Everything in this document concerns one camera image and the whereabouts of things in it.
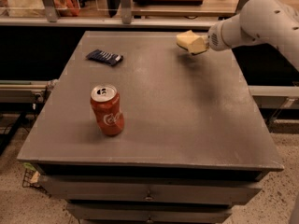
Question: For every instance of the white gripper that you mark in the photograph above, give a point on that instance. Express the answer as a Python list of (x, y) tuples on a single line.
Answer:
[(214, 40)]

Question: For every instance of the grey drawer cabinet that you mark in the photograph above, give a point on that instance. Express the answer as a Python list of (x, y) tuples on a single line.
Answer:
[(193, 145)]

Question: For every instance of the red coke can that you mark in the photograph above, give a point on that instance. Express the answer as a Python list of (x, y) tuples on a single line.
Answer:
[(106, 106)]

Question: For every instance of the yellow sponge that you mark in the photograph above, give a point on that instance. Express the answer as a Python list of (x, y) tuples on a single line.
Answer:
[(193, 43)]

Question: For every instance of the metal guard rail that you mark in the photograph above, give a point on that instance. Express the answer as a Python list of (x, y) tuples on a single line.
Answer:
[(132, 15)]

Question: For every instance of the small wire basket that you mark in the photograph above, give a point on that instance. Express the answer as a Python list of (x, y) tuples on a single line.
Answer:
[(30, 180)]

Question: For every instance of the orange snack bag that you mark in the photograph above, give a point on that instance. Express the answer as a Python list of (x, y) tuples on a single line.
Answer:
[(67, 8)]

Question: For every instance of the dark blue snack bar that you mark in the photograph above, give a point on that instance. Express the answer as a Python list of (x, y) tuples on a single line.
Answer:
[(107, 58)]

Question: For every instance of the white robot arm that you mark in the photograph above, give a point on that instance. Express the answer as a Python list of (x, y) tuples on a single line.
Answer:
[(260, 22)]

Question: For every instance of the clear acrylic box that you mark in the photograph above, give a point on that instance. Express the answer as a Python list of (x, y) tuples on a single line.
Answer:
[(22, 8)]

